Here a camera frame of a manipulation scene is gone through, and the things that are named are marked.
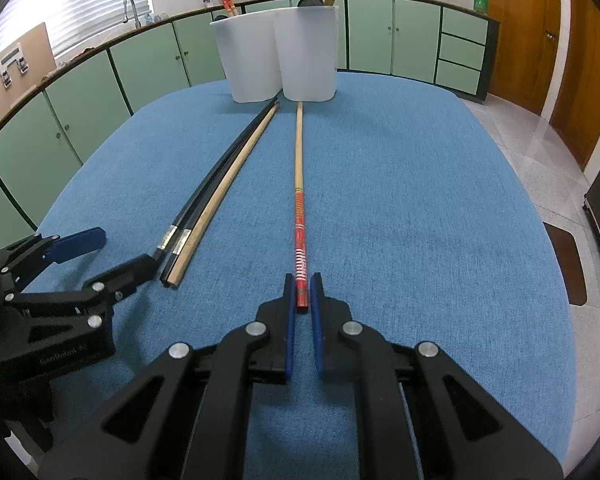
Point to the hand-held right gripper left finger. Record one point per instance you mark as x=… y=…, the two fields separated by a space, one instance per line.
x=290 y=330

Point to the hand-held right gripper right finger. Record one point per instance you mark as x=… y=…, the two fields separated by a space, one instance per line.
x=318 y=330

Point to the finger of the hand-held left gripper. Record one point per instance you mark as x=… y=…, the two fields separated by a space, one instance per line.
x=130 y=272
x=80 y=242

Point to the black chopstick silver band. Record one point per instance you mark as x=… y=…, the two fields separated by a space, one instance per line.
x=210 y=176
x=219 y=176

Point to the white double utensil holder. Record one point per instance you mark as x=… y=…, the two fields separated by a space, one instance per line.
x=250 y=55

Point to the black plastic spoon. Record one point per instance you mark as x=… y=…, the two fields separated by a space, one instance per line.
x=310 y=1

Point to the blue table mat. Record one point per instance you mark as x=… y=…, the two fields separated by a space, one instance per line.
x=405 y=210

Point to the wooden board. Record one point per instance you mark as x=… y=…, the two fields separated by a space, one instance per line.
x=35 y=55

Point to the long green base cabinets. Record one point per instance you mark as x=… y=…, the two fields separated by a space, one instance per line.
x=145 y=60

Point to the silver metal clasp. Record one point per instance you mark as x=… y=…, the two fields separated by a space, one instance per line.
x=11 y=57

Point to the metal kitchen faucet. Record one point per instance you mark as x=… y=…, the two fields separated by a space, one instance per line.
x=125 y=7

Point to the green base cabinets under stove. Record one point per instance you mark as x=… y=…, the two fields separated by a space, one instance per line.
x=370 y=35

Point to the green drawer unit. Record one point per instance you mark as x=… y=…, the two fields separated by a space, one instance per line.
x=460 y=45

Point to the dark kitchen countertop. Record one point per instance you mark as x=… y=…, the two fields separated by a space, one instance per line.
x=430 y=1

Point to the plain wooden door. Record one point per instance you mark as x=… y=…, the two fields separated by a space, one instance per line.
x=590 y=85

